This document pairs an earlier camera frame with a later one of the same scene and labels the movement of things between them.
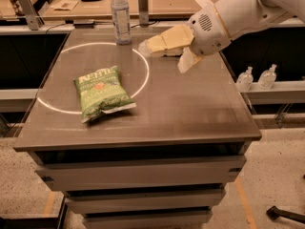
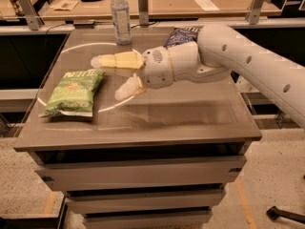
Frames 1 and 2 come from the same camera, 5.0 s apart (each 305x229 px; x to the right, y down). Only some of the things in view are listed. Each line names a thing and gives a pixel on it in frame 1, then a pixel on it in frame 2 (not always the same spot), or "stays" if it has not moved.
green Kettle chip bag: x=102 y=91 → x=73 y=93
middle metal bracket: x=143 y=6 stays
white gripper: x=208 y=33 → x=156 y=68
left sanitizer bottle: x=245 y=80 stays
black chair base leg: x=275 y=213 stays
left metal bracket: x=31 y=15 stays
